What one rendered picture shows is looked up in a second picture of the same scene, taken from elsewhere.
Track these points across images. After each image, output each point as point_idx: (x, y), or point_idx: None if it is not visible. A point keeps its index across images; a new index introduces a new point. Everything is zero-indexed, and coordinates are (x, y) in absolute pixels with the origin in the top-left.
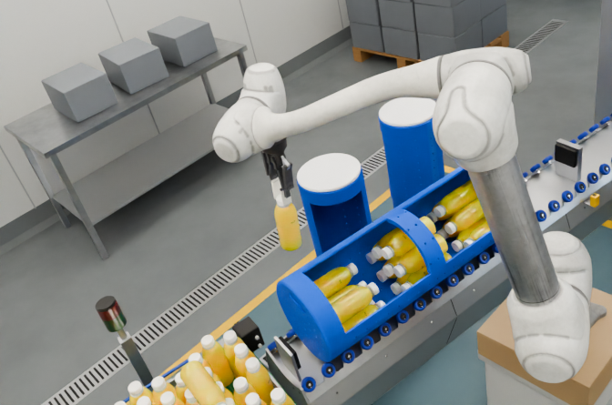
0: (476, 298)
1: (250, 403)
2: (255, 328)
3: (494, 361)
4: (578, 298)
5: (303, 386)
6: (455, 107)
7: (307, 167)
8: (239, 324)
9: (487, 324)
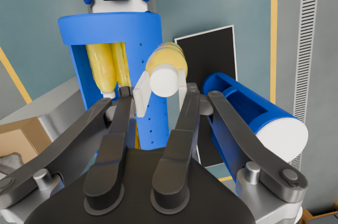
0: None
1: None
2: None
3: (22, 120)
4: None
5: None
6: None
7: (301, 134)
8: None
9: (22, 138)
